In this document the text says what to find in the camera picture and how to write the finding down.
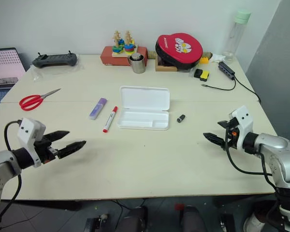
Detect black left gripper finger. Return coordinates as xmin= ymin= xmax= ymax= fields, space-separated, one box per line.
xmin=47 ymin=130 xmax=71 ymax=143
xmin=57 ymin=140 xmax=87 ymax=160

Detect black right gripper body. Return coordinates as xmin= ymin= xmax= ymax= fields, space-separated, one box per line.
xmin=221 ymin=117 xmax=244 ymax=152

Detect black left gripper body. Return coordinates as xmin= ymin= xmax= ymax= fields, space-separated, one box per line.
xmin=33 ymin=134 xmax=61 ymax=165

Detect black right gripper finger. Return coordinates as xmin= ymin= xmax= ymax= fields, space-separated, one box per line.
xmin=203 ymin=132 xmax=225 ymax=148
xmin=217 ymin=120 xmax=233 ymax=130

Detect white open pencil case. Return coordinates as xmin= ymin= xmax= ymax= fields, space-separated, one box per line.
xmin=116 ymin=85 xmax=171 ymax=131

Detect red and black padded case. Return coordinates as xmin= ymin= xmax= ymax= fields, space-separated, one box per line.
xmin=155 ymin=32 xmax=204 ymax=71

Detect red capped whiteboard marker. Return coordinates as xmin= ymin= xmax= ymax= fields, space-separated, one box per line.
xmin=102 ymin=106 xmax=118 ymax=133

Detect black and yellow block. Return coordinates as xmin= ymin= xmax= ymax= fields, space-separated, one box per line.
xmin=193 ymin=68 xmax=211 ymax=82

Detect black usb hub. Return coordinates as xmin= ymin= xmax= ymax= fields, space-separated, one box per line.
xmin=217 ymin=61 xmax=236 ymax=81

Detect clear plastic bag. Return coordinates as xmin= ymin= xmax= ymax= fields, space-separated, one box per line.
xmin=29 ymin=54 xmax=85 ymax=83

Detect white crumpled tissue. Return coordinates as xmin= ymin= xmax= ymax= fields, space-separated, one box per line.
xmin=208 ymin=53 xmax=226 ymax=64

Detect grey handheld controller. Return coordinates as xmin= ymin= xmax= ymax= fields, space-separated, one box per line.
xmin=32 ymin=50 xmax=78 ymax=69

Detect black device under table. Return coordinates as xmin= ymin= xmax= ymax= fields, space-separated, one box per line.
xmin=86 ymin=214 xmax=110 ymax=232

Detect wooden tray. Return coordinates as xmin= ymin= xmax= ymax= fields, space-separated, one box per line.
xmin=155 ymin=56 xmax=179 ymax=73

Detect dark rounded shape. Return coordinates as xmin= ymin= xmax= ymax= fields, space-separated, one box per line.
xmin=180 ymin=205 xmax=207 ymax=232
xmin=120 ymin=206 xmax=149 ymax=232

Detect white shoe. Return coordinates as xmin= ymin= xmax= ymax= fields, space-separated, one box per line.
xmin=243 ymin=209 xmax=266 ymax=232

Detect clear bottle with green lid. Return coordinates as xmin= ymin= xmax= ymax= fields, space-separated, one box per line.
xmin=222 ymin=8 xmax=252 ymax=64

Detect laptop computer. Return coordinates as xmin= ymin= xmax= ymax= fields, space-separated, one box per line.
xmin=0 ymin=47 xmax=27 ymax=115

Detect red rectangular box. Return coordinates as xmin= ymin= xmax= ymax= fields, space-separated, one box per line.
xmin=100 ymin=45 xmax=149 ymax=67

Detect metal cup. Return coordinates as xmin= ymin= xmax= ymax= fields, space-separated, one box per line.
xmin=128 ymin=53 xmax=146 ymax=74

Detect wooden colourful stacking toy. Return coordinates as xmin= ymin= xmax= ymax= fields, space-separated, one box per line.
xmin=111 ymin=29 xmax=139 ymax=58

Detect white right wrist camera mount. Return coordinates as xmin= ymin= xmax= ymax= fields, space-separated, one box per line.
xmin=228 ymin=105 xmax=254 ymax=152

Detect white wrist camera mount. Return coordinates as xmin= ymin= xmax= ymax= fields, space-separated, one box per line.
xmin=16 ymin=117 xmax=46 ymax=169
xmin=228 ymin=105 xmax=254 ymax=152

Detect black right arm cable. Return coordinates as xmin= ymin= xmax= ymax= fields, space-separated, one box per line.
xmin=224 ymin=125 xmax=285 ymax=201

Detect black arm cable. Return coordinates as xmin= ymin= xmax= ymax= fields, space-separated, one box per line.
xmin=0 ymin=120 xmax=23 ymax=232
xmin=224 ymin=125 xmax=285 ymax=201

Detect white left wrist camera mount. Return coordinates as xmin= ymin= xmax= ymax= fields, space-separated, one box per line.
xmin=16 ymin=117 xmax=46 ymax=169

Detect black usb hub cable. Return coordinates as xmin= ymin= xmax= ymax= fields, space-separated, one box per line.
xmin=201 ymin=77 xmax=237 ymax=92

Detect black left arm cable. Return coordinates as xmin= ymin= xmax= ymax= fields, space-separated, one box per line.
xmin=0 ymin=120 xmax=23 ymax=232

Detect black thin cable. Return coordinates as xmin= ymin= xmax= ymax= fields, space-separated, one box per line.
xmin=233 ymin=74 xmax=261 ymax=102

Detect red handled scissors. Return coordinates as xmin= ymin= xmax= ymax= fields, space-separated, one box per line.
xmin=19 ymin=88 xmax=62 ymax=112

